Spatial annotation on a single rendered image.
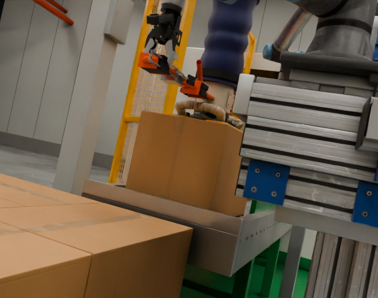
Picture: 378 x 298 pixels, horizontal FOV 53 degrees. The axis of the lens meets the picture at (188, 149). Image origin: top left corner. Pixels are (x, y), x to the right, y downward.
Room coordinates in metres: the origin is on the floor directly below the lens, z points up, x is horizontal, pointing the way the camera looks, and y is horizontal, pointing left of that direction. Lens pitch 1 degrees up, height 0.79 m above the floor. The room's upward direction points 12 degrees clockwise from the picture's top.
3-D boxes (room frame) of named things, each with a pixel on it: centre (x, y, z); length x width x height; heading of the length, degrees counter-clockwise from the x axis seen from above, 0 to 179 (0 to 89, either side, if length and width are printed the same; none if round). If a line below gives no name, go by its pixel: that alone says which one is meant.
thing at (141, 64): (1.29, 0.17, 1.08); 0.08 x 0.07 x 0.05; 156
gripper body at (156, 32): (1.31, 0.15, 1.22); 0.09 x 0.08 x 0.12; 156
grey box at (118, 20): (2.55, 0.64, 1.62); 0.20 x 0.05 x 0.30; 157
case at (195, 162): (1.85, -0.06, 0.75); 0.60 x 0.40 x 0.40; 157
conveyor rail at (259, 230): (2.47, -0.67, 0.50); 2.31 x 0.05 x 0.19; 157
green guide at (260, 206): (2.82, -0.75, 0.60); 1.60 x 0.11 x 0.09; 157
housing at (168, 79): (1.42, 0.11, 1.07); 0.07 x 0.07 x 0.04; 66
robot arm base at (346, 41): (0.84, -0.28, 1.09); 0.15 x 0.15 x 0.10
